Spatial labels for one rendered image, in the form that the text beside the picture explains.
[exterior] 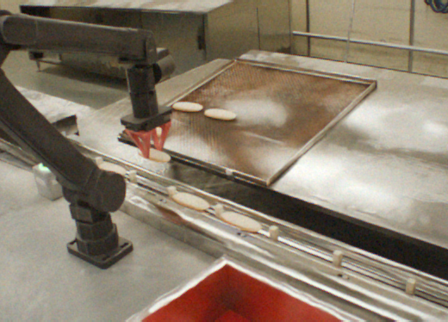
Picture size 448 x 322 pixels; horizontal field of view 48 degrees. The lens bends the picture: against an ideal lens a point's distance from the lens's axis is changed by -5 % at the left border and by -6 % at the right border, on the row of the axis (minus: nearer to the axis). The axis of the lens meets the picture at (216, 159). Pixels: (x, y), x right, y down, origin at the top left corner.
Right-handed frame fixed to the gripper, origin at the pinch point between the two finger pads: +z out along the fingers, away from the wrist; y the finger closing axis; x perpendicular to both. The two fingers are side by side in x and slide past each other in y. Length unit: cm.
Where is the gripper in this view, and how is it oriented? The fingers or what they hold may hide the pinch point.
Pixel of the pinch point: (152, 151)
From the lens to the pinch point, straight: 117.5
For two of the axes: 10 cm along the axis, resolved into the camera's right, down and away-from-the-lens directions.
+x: 7.4, 2.3, -6.3
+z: 1.0, 8.9, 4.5
